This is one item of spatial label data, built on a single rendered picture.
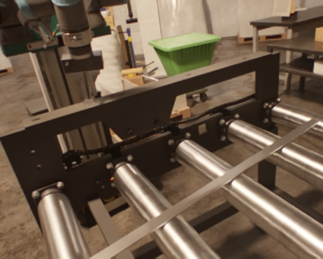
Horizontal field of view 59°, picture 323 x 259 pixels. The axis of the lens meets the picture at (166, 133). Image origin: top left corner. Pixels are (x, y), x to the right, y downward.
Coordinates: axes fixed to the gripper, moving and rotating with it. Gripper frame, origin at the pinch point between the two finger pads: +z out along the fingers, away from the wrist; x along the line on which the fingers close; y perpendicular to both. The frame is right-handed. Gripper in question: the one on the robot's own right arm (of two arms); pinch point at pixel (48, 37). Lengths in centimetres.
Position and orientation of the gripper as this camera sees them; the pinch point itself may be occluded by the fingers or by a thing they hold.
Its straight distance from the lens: 142.6
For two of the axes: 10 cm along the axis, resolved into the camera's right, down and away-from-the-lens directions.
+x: -7.0, 5.0, -5.2
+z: 4.7, 8.6, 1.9
